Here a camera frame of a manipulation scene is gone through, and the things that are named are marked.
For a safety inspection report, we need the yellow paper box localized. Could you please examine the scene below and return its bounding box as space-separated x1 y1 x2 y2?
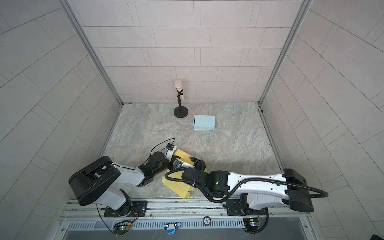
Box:
161 149 208 200

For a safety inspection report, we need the light blue paper box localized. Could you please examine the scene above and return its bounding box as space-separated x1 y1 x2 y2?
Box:
193 115 216 131

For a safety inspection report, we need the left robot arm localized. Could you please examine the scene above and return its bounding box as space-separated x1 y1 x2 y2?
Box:
69 152 174 216

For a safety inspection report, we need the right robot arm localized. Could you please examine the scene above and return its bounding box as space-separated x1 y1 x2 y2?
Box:
175 160 314 213

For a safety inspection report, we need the round black badge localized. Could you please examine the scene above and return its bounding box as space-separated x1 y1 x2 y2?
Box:
203 216 212 227

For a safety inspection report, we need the right circuit board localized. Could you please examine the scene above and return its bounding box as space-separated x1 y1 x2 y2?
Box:
243 218 260 234

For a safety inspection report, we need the circuit board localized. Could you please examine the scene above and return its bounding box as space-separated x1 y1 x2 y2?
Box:
114 221 133 231
243 218 260 234

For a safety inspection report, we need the blue sticker marker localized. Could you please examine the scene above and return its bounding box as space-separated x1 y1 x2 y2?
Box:
163 223 181 236

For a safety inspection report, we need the left circuit board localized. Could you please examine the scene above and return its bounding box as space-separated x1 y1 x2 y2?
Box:
114 221 133 231

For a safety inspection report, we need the beige microphone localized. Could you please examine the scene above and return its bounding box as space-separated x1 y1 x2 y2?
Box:
175 80 185 102

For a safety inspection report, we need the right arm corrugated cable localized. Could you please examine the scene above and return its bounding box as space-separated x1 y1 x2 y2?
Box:
164 168 329 204

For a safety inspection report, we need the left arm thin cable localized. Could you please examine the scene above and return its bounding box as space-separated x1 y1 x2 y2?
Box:
140 137 176 166

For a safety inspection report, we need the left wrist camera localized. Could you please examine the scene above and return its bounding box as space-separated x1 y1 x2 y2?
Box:
165 143 177 161

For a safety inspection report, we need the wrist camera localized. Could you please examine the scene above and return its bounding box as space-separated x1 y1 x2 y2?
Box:
165 143 177 161
173 158 195 169

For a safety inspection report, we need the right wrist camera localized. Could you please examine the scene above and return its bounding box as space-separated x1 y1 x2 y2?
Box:
173 158 195 169

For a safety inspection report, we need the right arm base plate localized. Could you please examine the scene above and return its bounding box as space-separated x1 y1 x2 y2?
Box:
223 199 268 217

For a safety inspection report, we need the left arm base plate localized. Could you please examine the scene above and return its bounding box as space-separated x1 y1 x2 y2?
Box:
104 201 148 218

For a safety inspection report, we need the aluminium mounting rail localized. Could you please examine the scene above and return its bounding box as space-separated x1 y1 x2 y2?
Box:
58 196 310 222

